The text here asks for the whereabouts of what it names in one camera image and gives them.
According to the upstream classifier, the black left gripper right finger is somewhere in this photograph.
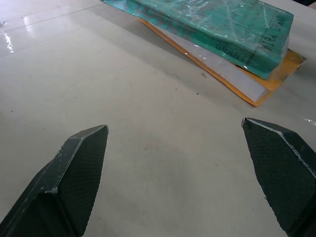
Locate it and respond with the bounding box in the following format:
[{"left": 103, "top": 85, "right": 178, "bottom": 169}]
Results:
[{"left": 241, "top": 117, "right": 316, "bottom": 237}]

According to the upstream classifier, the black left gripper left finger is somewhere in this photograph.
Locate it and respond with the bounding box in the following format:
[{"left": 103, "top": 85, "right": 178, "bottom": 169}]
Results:
[{"left": 0, "top": 124, "right": 109, "bottom": 237}]

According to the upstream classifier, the orange covered book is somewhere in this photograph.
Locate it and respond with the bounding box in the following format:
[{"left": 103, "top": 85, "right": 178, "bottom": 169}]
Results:
[{"left": 137, "top": 17, "right": 307, "bottom": 108}]

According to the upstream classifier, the green plastic-wrapped book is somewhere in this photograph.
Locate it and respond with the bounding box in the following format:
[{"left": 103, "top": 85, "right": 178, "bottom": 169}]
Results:
[{"left": 101, "top": 0, "right": 295, "bottom": 80}]

